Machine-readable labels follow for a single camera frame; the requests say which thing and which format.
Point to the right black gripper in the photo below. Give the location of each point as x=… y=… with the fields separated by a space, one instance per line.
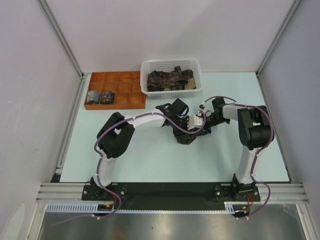
x=206 y=130

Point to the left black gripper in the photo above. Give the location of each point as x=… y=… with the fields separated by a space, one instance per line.
x=181 y=133

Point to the orange green patterned tie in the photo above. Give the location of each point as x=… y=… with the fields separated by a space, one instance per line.
x=186 y=139

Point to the dark red tie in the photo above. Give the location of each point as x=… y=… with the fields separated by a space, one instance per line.
x=107 y=97

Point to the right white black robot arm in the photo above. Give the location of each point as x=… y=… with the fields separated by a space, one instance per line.
x=255 y=131

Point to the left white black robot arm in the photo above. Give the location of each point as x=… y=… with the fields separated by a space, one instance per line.
x=115 y=136

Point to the olive gold tie in basket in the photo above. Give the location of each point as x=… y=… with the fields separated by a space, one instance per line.
x=191 y=84

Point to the dark patterned tie in basket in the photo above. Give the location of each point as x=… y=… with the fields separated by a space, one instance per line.
x=175 y=80

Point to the white plastic basket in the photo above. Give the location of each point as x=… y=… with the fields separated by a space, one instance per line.
x=168 y=65

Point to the orange compartment tray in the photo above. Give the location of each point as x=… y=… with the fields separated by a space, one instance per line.
x=125 y=85

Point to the rolled grey tie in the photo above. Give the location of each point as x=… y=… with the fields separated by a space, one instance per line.
x=93 y=97

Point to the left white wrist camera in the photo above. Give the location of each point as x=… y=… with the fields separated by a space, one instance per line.
x=195 y=122

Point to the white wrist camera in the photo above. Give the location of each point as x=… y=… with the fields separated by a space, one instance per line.
x=202 y=107
x=195 y=122

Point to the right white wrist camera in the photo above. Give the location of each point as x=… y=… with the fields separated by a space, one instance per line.
x=202 y=107

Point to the white slotted cable duct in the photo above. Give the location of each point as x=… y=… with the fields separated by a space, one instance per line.
x=96 y=208

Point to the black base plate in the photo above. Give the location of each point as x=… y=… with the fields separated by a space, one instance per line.
x=171 y=196

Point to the aluminium frame rail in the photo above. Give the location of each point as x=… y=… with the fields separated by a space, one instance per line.
x=48 y=14

